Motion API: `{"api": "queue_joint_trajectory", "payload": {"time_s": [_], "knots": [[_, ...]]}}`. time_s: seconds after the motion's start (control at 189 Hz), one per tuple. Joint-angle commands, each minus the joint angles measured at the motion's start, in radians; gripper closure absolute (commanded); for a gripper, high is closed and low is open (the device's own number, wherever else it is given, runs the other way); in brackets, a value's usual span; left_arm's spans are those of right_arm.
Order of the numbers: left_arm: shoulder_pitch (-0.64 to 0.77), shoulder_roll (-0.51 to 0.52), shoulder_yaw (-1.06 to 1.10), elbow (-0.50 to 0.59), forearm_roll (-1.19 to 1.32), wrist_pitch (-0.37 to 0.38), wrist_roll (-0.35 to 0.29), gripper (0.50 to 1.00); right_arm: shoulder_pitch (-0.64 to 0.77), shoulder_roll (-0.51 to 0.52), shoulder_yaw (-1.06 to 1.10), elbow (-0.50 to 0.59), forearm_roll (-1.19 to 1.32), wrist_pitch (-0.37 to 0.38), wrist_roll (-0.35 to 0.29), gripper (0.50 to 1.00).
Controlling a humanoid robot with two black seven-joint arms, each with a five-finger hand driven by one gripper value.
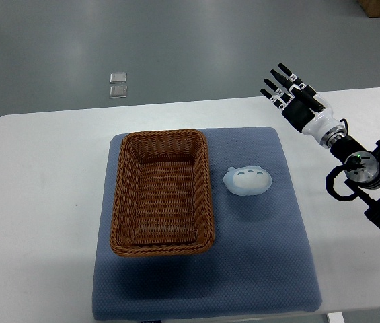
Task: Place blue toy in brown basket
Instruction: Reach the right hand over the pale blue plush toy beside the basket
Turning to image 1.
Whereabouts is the upper metal floor plate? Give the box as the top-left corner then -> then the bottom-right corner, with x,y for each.
110,71 -> 127,84

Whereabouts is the blue white plush toy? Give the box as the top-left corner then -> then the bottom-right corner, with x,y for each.
223,165 -> 272,196

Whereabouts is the white table leg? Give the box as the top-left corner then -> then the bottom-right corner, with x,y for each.
326,312 -> 345,323

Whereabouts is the brown wicker basket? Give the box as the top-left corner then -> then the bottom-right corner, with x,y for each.
110,129 -> 215,257

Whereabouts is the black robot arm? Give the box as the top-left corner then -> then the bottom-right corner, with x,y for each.
260,63 -> 380,229

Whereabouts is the metal floor plate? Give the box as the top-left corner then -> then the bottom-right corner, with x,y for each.
110,85 -> 128,98
110,71 -> 127,84

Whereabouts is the blue fabric mat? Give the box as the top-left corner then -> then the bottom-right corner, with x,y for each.
92,127 -> 321,321

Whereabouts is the lower metal floor plate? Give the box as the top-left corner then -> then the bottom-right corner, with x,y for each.
110,85 -> 128,98

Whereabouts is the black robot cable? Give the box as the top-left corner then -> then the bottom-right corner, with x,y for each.
325,164 -> 362,202

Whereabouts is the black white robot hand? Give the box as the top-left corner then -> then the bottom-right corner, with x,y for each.
260,63 -> 338,137

